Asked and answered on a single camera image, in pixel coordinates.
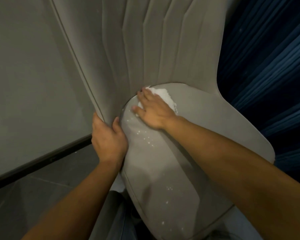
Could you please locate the white cleaning cloth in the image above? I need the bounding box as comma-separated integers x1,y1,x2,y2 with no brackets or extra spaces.
137,85,178,115

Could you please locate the person's left hand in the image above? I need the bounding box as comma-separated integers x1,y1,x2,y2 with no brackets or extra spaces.
91,112,129,164

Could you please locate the person's left forearm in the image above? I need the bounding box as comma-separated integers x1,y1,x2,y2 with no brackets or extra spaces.
21,157,126,240

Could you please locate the person's right forearm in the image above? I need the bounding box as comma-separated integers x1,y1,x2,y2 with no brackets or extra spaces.
164,116,300,240

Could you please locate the grey upholstered chair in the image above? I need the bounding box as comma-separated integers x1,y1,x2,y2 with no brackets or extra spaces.
48,0,276,240

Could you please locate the dark blue curtain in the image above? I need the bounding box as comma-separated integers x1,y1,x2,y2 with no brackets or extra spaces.
216,0,300,190

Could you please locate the black baseboard strip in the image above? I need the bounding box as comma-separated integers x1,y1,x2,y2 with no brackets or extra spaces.
0,133,93,193

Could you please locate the person's right hand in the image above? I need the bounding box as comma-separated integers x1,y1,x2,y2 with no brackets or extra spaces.
131,87,180,130

